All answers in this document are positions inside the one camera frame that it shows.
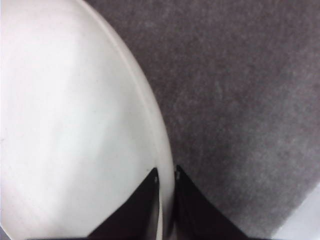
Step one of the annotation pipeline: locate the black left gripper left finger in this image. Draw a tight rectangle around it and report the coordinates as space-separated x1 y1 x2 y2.
86 167 160 240

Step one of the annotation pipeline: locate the white plate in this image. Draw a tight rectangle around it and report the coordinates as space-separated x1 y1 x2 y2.
0 0 175 240

